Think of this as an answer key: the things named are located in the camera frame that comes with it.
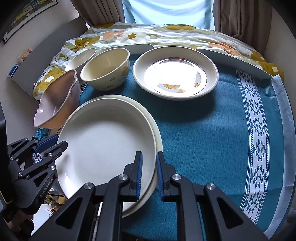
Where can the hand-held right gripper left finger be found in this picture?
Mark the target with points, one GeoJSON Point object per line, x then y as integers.
{"type": "Point", "coordinates": [139, 176]}

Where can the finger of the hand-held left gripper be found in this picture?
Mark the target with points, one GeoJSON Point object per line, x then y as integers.
{"type": "Point", "coordinates": [57, 148]}
{"type": "Point", "coordinates": [47, 141]}

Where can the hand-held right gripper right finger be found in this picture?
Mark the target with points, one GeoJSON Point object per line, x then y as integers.
{"type": "Point", "coordinates": [160, 176]}

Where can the pink flower-shaped bowl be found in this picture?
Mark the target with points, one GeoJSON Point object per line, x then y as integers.
{"type": "Point", "coordinates": [57, 102]}

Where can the white plate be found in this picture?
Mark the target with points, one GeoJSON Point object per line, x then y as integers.
{"type": "Point", "coordinates": [104, 143]}

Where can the small plain cream bowl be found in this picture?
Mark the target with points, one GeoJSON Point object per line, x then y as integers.
{"type": "Point", "coordinates": [78, 61]}

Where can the cream bowl with yellow print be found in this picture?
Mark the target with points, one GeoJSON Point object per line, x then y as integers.
{"type": "Point", "coordinates": [104, 67]}

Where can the blue patterned cloth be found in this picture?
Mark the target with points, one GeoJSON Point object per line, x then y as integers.
{"type": "Point", "coordinates": [41, 132]}

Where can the blue patterned tablecloth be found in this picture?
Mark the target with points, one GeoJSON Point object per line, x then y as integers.
{"type": "Point", "coordinates": [208, 129]}

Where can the small blue box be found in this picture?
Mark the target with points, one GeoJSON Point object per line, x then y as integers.
{"type": "Point", "coordinates": [13, 70]}

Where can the grey cabinet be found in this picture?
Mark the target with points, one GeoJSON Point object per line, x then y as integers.
{"type": "Point", "coordinates": [34, 60]}

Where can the small printed card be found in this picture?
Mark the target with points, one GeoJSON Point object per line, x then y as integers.
{"type": "Point", "coordinates": [24, 55]}

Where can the printed cream plate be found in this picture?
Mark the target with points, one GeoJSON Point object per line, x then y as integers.
{"type": "Point", "coordinates": [148, 60]}

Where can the grey flat board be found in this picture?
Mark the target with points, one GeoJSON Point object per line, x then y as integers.
{"type": "Point", "coordinates": [242, 64]}
{"type": "Point", "coordinates": [141, 48]}

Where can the brown curtain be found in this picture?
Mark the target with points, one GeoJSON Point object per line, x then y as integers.
{"type": "Point", "coordinates": [101, 11]}
{"type": "Point", "coordinates": [242, 18]}

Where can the floral quilted blanket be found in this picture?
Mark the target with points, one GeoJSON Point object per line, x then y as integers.
{"type": "Point", "coordinates": [161, 34]}

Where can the bright window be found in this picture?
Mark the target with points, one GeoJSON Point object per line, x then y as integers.
{"type": "Point", "coordinates": [168, 11]}

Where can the wall poster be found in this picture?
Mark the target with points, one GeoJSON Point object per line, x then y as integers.
{"type": "Point", "coordinates": [23, 18]}

